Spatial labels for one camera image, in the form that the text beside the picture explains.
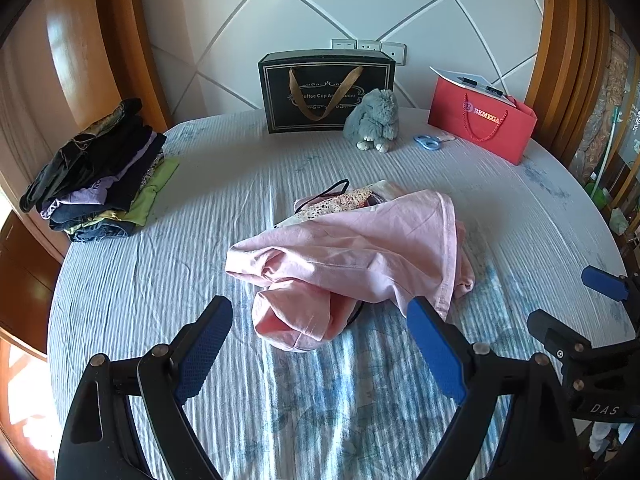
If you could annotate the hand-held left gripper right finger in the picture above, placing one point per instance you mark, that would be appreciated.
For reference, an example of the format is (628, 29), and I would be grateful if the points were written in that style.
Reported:
(435, 350)

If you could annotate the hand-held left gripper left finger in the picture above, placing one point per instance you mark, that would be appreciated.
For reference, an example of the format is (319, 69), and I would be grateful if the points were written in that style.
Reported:
(200, 350)

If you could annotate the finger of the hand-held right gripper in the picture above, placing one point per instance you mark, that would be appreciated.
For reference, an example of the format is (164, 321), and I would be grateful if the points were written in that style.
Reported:
(602, 280)
(550, 330)

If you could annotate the pink printed shirt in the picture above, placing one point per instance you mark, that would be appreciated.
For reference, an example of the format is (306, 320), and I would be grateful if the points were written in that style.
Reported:
(360, 255)

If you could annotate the stack of folded clothes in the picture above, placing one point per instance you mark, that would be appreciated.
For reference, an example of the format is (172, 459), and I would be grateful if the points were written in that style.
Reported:
(100, 175)

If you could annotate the beige lace cloth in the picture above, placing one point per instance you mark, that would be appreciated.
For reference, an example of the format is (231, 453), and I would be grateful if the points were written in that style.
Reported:
(332, 206)

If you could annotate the patterned curtain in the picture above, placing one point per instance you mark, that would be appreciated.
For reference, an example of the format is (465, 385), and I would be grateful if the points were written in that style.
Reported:
(607, 100)

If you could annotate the blue scissors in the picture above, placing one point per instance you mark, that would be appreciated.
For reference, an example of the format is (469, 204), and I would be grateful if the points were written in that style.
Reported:
(427, 142)

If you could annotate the wooden headboard panel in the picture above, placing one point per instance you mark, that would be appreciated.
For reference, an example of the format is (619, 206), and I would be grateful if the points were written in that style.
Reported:
(85, 35)
(565, 60)

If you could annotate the red gift bag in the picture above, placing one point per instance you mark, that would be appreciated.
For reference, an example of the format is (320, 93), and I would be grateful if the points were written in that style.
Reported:
(450, 110)

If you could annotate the grey plush rabbit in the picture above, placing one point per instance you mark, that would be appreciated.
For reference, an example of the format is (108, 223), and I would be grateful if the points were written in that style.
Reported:
(374, 115)

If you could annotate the black gift bag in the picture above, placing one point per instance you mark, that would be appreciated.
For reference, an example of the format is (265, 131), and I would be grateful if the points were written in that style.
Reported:
(280, 90)

